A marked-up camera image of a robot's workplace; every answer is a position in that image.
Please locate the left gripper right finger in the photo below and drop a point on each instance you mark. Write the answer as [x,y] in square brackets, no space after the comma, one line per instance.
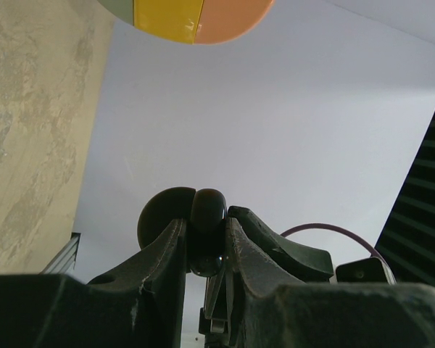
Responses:
[268,307]

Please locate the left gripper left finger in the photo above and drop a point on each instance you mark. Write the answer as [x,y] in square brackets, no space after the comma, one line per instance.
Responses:
[139,303]

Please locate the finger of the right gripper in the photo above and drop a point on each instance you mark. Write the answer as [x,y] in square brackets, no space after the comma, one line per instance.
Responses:
[303,262]

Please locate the black earbud charging case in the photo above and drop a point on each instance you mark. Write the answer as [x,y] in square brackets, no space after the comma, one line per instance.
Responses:
[205,214]

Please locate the round cream drawer cabinet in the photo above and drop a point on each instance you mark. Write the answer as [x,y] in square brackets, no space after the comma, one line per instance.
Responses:
[203,22]

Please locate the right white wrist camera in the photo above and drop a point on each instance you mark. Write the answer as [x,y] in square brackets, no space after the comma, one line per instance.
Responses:
[369,270]

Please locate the aluminium frame rail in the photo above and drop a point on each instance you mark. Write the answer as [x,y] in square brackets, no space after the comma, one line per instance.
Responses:
[65,259]

